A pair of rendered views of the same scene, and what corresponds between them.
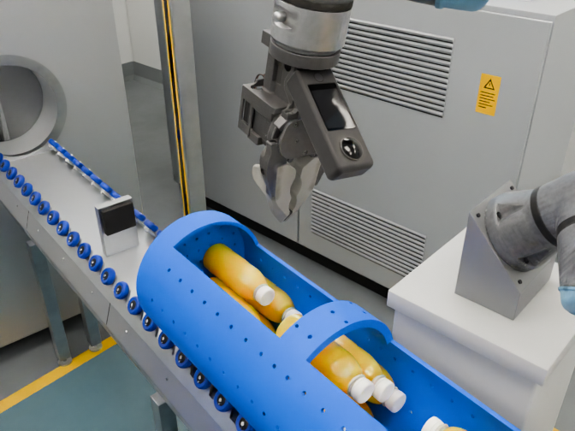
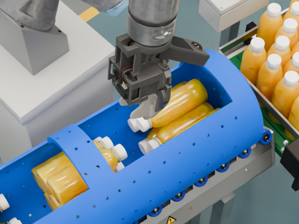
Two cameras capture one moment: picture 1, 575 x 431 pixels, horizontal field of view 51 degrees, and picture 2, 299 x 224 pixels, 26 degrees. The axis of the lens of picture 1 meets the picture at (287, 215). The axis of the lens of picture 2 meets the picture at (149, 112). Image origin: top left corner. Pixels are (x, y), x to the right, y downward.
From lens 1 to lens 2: 104 cm
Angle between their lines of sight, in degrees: 62
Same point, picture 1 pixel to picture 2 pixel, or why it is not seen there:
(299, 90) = (173, 51)
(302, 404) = (139, 185)
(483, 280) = (46, 51)
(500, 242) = (44, 25)
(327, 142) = (199, 54)
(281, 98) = (147, 67)
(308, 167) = not seen: hidden behind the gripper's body
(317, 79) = not seen: hidden behind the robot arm
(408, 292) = (26, 105)
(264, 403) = (120, 214)
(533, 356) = (103, 51)
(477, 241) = (34, 38)
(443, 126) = not seen: outside the picture
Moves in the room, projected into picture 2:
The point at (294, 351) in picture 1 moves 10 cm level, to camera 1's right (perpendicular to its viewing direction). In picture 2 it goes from (105, 180) to (110, 141)
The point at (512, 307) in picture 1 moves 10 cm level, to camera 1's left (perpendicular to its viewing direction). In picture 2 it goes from (66, 45) to (60, 76)
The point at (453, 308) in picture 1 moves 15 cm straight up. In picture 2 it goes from (50, 81) to (41, 44)
